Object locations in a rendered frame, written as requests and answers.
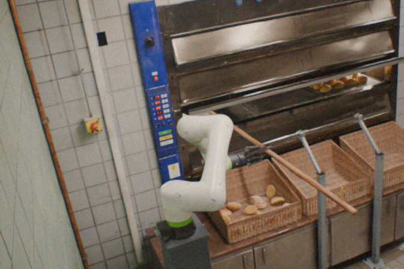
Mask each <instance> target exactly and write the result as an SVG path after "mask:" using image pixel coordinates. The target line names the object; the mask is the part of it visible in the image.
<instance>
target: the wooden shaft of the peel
mask: <svg viewBox="0 0 404 269"><path fill-rule="evenodd" d="M209 113H211V114H212V115H219V114H218V113H216V112H215V111H214V110H211V111H209ZM233 130H234V131H236V132H238V133H239V134H240V135H242V136H243V137H244V138H245V139H247V140H248V141H250V142H252V143H253V144H254V145H255V146H256V145H260V146H261V147H263V144H261V143H260V142H258V141H256V140H255V139H253V138H252V137H251V136H250V135H248V134H246V133H245V132H244V131H242V130H240V129H239V128H238V127H236V126H235V125H233ZM264 152H266V153H268V155H269V156H271V157H272V158H273V159H275V160H277V161H278V162H280V164H282V165H283V166H285V167H286V168H288V169H289V170H291V171H292V172H293V173H294V174H296V175H297V176H299V177H300V178H302V179H303V180H305V181H306V182H307V183H309V185H311V186H313V187H314V188H316V189H318V191H320V192H321V193H322V194H323V195H325V196H327V197H328V198H330V199H331V200H332V201H334V202H336V203H337V204H338V205H339V206H341V207H342V208H343V209H345V210H346V211H348V212H350V213H351V214H352V215H356V214H357V210H356V209H354V208H353V207H351V206H350V205H349V204H348V203H347V202H345V201H343V200H341V199H340V198H339V197H337V196H336V195H333V193H332V192H330V191H329V190H327V189H326V188H324V187H322V186H321V185H320V184H318V182H316V181H315V180H312V179H311V178H310V177H308V176H307V175H306V174H304V173H303V172H301V171H300V170H299V169H297V168H295V167H294V166H292V165H291V164H289V162H287V161H286V160H284V159H282V158H281V157H280V156H278V155H277V154H276V153H274V152H272V151H271V150H265V151H264Z"/></svg>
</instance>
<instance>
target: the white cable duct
mask: <svg viewBox="0 0 404 269"><path fill-rule="evenodd" d="M78 1H79V6H80V9H81V14H82V20H83V23H84V29H85V34H86V37H87V43H88V48H89V51H90V56H91V62H93V68H94V73H95V77H96V82H97V87H98V90H99V96H100V101H101V105H102V110H103V116H105V121H106V126H107V130H108V135H109V141H110V144H111V149H112V155H113V156H114V161H115V166H116V170H117V175H118V180H119V184H120V188H121V192H122V195H123V200H124V206H125V209H126V214H127V219H128V221H129V225H130V231H131V234H132V239H133V245H134V247H135V251H136V255H137V259H138V263H141V262H145V259H144V256H143V254H142V248H141V243H140V239H139V233H138V228H137V225H136V222H135V216H134V213H133V207H132V202H131V198H130V194H129V190H128V187H127V182H126V176H125V173H124V167H123V161H121V155H120V150H119V146H118V140H117V135H116V132H115V126H114V123H113V120H112V115H111V109H110V105H109V100H108V95H107V90H106V85H105V80H104V77H103V73H102V68H101V65H100V59H99V54H98V50H97V44H96V39H95V35H94V30H93V24H92V21H91V16H90V11H89V7H88V1H87V0H78Z"/></svg>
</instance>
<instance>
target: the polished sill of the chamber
mask: <svg viewBox="0 0 404 269"><path fill-rule="evenodd" d="M387 88H391V84H390V83H388V82H386V81H385V82H383V83H379V84H376V85H372V86H367V87H365V88H360V89H356V90H353V91H348V92H344V93H343V94H339V95H334V96H331V97H327V98H322V99H319V100H315V101H310V102H307V103H305V104H300V105H297V106H294V107H288V108H286V109H281V110H277V111H274V112H271V113H267V114H264V115H260V116H255V117H252V118H247V119H243V121H238V122H234V123H233V124H234V125H235V126H236V127H238V128H239V129H242V128H245V127H249V126H252V125H256V124H261V123H264V122H268V121H272V120H273V119H278V118H282V117H285V116H289V115H294V114H297V113H301V112H304V111H306V110H310V109H315V108H317V107H322V106H326V105H329V104H334V103H338V101H343V100H347V99H350V98H355V97H359V96H362V95H366V94H370V93H373V92H375V91H380V90H382V89H387Z"/></svg>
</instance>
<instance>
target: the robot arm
mask: <svg viewBox="0 0 404 269"><path fill-rule="evenodd" d="M177 131H178V133H179V135H180V136H181V138H184V139H185V140H186V141H188V142H189V143H191V144H194V145H195V146H196V147H197V148H198V149H199V150H200V151H201V154H202V156H203V159H204V162H205V165H204V170H203V175H202V178H201V181H200V182H188V181H178V180H175V181H169V182H167V183H165V184H163V185H162V187H161V189H160V194H161V201H162V208H163V212H164V215H165V219H166V220H164V221H161V222H157V223H156V224H157V229H156V230H155V231H154V233H151V234H148V235H144V236H142V240H143V241H146V240H149V239H152V238H156V239H160V238H161V240H162V241H164V243H166V242H169V240H170V239H173V240H184V239H187V238H189V237H192V236H193V235H194V234H195V232H196V231H197V224H196V223H195V222H194V220H193V218H192V213H193V211H217V210H219V209H220V208H222V206H223V204H224V203H225V201H226V189H225V172H227V171H229V170H231V169H235V168H238V167H239V166H241V165H244V164H246V165H247V166H248V167H250V166H252V165H254V164H256V163H258V162H260V161H262V158H264V157H267V156H268V153H261V155H260V156H253V157H251V156H252V155H253V154H254V153H256V152H259V151H265V150H269V149H272V147H271V146H268V147H261V146H260V145H256V146H253V147H245V151H244V152H241V153H231V154H229V155H227V152H228V145H229V142H230V138H231V133H232V132H233V122H232V121H231V119H230V118H229V117H228V116H226V115H211V116H184V117H182V118H181V119H179V122H178V124H177ZM249 150H252V151H249ZM254 159H255V160H254ZM250 160H252V161H251V162H250Z"/></svg>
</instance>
